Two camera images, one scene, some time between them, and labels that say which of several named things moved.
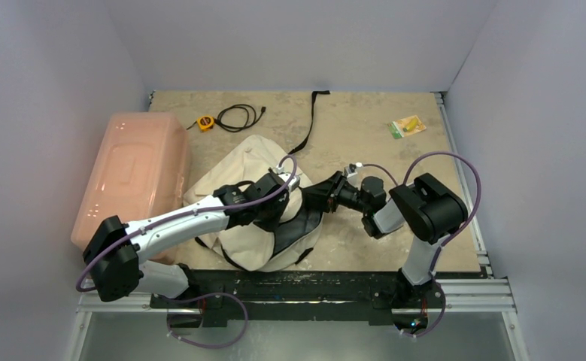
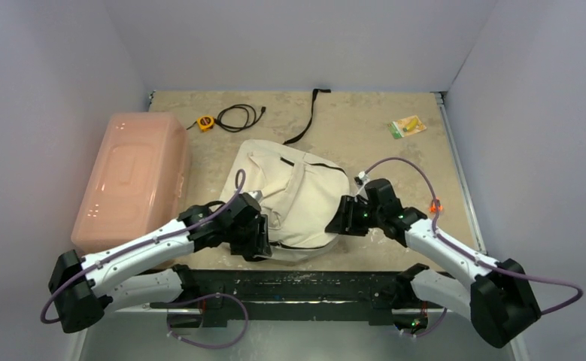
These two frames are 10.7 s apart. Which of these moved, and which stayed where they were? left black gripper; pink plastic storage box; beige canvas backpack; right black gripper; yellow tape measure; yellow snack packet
Moved: right black gripper; left black gripper; beige canvas backpack
Stayed: yellow tape measure; yellow snack packet; pink plastic storage box
